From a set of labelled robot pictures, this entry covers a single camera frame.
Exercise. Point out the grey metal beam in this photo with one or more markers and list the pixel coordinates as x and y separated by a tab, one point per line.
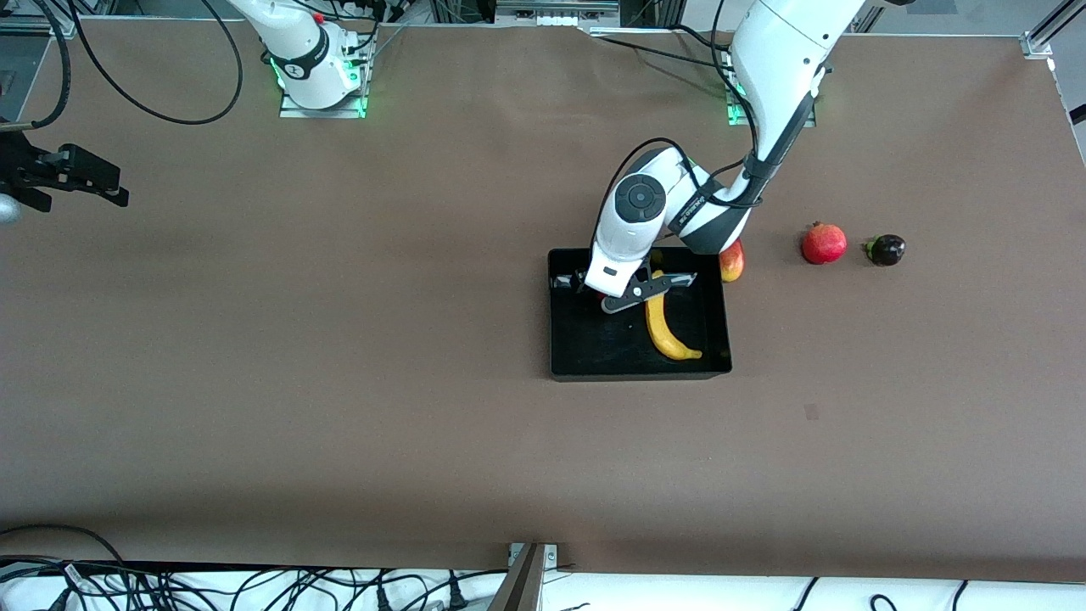
522	585

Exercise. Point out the silver corner bracket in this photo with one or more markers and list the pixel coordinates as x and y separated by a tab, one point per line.
550	556

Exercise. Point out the aluminium frame profile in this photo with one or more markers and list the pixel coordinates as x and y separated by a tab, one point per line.
1048	30
34	25

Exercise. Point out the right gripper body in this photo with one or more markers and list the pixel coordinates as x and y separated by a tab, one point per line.
19	166

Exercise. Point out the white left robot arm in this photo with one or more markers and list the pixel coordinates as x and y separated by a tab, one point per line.
789	51

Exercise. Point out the black plastic tray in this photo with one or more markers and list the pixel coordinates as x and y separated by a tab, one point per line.
611	348

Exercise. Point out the red pomegranate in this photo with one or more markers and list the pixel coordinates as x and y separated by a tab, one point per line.
824	243

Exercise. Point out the yellow banana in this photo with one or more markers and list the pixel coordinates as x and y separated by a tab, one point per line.
666	335

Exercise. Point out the white power strip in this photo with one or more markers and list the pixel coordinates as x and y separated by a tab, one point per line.
556	10

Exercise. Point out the dark purple mangosteen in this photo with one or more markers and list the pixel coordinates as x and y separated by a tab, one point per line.
887	249

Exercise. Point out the red yellow mango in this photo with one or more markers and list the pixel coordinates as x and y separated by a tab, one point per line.
732	263

